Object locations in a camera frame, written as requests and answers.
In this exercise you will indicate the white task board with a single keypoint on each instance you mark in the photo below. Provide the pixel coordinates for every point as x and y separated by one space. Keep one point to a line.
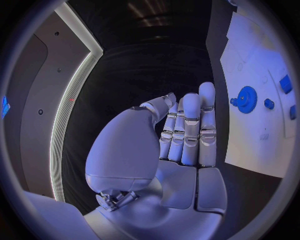
253 142

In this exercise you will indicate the short blue plug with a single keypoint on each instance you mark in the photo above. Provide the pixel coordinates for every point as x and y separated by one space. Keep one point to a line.
269 104

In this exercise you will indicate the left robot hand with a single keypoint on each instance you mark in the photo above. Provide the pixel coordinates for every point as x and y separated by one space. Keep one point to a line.
131 150

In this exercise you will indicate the blue block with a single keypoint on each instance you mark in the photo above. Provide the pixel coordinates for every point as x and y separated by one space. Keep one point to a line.
285 84
293 112

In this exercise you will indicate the small blue gear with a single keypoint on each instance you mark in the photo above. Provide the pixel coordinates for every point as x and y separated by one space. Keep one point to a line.
233 101

